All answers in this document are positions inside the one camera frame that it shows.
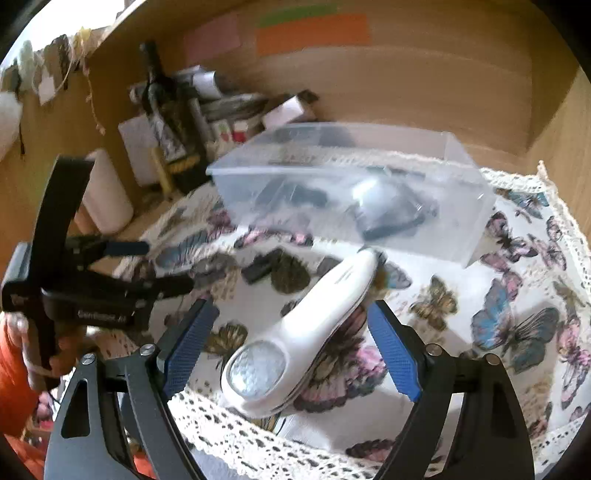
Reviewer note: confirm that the butterfly print lace tablecloth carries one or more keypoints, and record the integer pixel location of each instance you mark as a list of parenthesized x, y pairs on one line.
[(461, 332)]

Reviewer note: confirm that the green paper strip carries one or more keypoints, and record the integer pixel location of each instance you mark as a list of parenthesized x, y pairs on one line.
[(300, 14)]

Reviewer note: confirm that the pile of papers and boxes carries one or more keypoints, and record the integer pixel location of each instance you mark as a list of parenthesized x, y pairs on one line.
[(221, 106)]

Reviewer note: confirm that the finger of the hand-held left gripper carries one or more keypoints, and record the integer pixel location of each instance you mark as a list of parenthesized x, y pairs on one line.
[(124, 249), (171, 287)]

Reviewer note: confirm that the white flat carton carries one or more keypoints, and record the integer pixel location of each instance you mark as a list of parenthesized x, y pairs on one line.
[(135, 147)]

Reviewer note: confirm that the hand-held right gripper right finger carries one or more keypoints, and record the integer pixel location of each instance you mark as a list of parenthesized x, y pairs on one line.
[(392, 346)]

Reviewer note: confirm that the person's left forearm orange sleeve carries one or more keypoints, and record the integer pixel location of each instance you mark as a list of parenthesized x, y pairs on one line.
[(11, 397)]

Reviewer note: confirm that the white handheld flashlight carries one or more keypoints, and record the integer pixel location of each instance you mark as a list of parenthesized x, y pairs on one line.
[(314, 318)]

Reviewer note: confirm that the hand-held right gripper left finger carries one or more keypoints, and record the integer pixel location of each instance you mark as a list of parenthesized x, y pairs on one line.
[(191, 341)]

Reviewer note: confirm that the small white box black edge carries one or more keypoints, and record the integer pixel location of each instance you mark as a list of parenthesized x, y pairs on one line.
[(288, 110)]

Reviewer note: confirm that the clear plastic storage box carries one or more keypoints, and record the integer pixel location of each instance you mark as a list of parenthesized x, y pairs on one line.
[(300, 175)]

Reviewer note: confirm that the white cylindrical bottle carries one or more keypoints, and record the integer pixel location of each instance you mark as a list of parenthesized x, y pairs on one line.
[(108, 194)]

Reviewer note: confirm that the person's left hand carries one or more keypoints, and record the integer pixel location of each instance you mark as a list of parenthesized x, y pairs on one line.
[(74, 348)]

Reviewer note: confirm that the black elongated gadget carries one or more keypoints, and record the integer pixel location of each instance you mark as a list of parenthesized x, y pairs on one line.
[(288, 194)]

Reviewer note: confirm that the pink paper sheet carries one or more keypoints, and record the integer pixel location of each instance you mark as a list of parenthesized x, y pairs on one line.
[(211, 37)]

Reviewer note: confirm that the yellow stick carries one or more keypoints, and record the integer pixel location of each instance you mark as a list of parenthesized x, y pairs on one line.
[(164, 173)]

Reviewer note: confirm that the orange paper sheet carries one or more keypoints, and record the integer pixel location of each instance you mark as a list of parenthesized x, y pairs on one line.
[(314, 34)]

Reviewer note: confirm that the small black clip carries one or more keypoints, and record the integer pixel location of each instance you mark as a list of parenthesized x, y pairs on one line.
[(258, 269)]

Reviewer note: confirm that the dark wine bottle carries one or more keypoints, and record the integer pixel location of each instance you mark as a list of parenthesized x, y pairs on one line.
[(159, 97)]

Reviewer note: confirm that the grey round gadget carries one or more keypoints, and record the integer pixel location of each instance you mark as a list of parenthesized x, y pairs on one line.
[(375, 194)]

